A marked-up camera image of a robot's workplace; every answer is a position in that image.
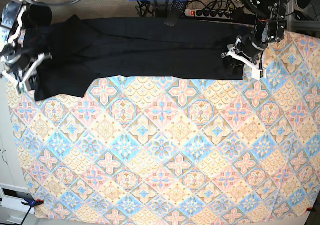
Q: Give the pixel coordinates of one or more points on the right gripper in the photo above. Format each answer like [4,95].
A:
[25,71]

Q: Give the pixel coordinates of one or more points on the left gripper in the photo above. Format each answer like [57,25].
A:
[249,46]

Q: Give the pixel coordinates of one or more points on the black T-shirt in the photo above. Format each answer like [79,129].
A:
[85,50]

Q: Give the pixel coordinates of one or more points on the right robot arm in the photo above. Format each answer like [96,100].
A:
[16,18]

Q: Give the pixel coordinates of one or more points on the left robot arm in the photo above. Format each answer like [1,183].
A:
[270,18]

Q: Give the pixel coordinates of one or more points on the white power strip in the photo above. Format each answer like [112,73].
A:
[207,13]

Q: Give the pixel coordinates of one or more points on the white cabinet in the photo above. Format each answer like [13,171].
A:
[13,188]

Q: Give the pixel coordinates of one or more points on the blue orange clamp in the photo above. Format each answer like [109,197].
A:
[32,203]

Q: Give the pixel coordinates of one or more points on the patterned tablecloth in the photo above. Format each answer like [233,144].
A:
[170,151]

